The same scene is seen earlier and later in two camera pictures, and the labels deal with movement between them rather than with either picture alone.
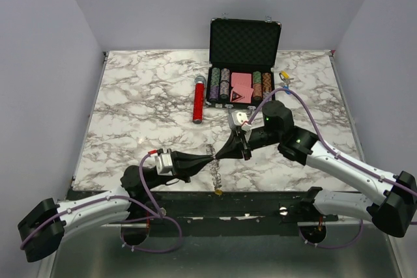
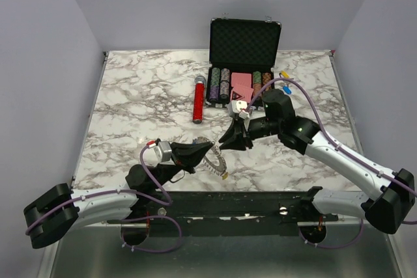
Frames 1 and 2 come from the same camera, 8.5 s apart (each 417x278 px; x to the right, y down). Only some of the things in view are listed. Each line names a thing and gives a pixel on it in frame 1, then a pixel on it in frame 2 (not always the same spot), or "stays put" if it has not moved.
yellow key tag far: x=285 y=74 stays put
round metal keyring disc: x=214 y=167 → x=219 y=169
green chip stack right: x=257 y=77 stays put
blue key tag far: x=287 y=92 stays put
